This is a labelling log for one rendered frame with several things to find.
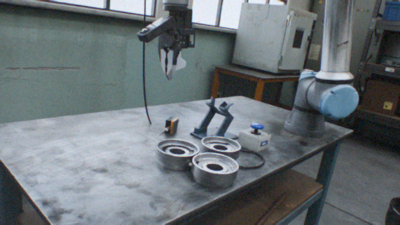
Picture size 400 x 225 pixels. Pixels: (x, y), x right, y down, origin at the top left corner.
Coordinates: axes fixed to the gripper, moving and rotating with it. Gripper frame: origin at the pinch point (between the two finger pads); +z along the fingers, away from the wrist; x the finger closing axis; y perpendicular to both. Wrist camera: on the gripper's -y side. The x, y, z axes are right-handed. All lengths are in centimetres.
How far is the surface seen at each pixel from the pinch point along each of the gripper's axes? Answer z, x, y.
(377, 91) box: 42, 45, 338
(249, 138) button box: 15.9, -21.8, 14.5
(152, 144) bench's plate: 17.4, -7.9, -9.9
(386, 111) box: 63, 32, 341
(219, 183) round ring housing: 17.2, -34.7, -10.5
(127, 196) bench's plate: 17.6, -27.3, -28.3
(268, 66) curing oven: 16, 101, 192
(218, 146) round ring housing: 16.2, -20.6, 2.8
